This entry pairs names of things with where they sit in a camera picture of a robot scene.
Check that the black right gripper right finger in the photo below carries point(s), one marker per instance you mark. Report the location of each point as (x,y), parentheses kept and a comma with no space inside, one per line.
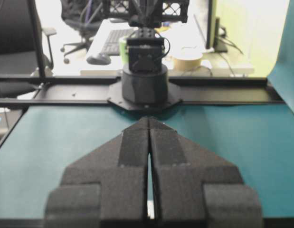
(196,188)

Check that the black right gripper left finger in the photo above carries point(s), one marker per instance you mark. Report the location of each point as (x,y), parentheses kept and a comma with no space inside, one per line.
(106,188)

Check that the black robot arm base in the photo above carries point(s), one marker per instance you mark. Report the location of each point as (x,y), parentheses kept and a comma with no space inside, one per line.
(144,84)

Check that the grey computer mouse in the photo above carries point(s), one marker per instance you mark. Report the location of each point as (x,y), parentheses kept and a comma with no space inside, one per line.
(100,59)

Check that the brown tape roll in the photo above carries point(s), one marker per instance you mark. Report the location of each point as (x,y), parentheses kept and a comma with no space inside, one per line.
(187,61)

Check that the white desk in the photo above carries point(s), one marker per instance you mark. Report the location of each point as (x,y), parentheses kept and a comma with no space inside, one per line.
(183,38)

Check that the black keyboard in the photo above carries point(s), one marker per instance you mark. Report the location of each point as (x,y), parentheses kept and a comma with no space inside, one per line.
(111,45)

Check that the black office chair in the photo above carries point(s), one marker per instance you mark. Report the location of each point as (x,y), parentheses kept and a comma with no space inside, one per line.
(85,17)

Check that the black plastic crate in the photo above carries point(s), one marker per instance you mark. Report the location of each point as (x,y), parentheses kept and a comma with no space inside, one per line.
(146,13)

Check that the black aluminium frame rail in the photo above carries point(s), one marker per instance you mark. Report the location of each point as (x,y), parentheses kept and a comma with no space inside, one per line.
(105,91)

